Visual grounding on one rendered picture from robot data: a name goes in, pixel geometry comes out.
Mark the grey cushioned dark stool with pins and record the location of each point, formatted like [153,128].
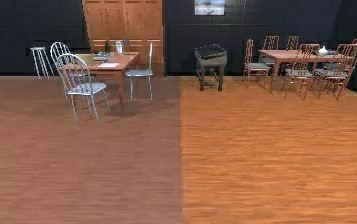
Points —
[211,56]

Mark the brown wooden dining table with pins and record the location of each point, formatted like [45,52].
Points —
[119,63]

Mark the white paper sheet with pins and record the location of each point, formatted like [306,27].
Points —
[108,65]

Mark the silver metal jug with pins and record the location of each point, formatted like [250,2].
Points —
[119,47]

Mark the stack of books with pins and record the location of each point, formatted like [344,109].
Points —
[101,56]

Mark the white metal spindle-back chair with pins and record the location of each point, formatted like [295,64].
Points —
[57,50]
[86,88]

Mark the dark green bottle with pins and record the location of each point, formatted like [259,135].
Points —
[107,47]

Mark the tall wooden panelled cupboard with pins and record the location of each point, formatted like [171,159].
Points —
[126,23]

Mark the tan open box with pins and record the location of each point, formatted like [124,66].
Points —
[85,58]

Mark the reddish wooden dining table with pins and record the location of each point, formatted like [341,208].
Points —
[286,55]

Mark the white metal stool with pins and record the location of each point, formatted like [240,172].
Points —
[41,60]

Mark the white round teapot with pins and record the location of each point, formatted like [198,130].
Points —
[323,51]

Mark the framed wall picture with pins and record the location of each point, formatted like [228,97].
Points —
[209,6]

